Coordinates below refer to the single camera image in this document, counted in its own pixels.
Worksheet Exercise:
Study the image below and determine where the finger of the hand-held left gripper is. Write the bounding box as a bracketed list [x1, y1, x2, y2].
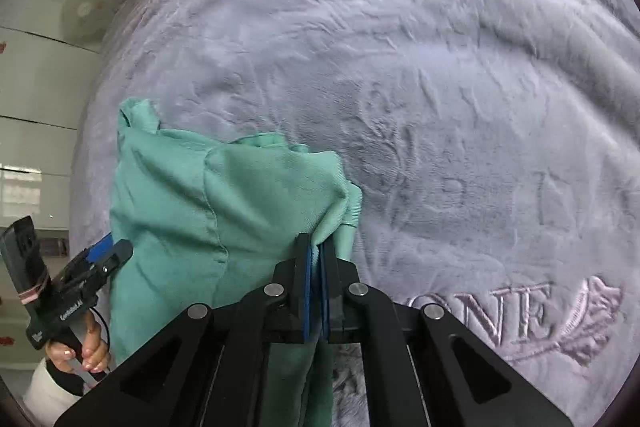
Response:
[97, 240, 134, 280]
[80, 232, 115, 265]

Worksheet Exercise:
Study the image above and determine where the person's left hand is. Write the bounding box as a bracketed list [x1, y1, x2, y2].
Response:
[44, 309, 112, 378]

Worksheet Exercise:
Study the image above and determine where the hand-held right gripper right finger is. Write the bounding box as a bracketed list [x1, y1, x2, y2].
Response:
[320, 242, 576, 427]

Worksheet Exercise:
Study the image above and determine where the black cable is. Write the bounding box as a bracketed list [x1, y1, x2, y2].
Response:
[92, 299, 110, 358]

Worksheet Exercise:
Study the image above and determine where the green work jacket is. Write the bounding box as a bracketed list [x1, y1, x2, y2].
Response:
[107, 97, 363, 427]

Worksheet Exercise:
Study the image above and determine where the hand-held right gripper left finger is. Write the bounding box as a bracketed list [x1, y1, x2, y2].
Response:
[54, 232, 316, 427]

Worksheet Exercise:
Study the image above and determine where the purple plush blanket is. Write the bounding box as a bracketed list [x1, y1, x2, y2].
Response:
[70, 0, 640, 427]

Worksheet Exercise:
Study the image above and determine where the person's left forearm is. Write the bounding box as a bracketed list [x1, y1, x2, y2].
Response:
[22, 357, 108, 427]

